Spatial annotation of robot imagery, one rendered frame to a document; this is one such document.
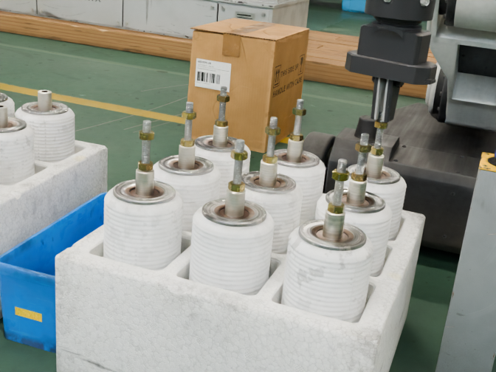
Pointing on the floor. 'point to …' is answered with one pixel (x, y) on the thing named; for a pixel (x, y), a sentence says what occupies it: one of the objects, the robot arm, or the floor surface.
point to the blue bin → (41, 275)
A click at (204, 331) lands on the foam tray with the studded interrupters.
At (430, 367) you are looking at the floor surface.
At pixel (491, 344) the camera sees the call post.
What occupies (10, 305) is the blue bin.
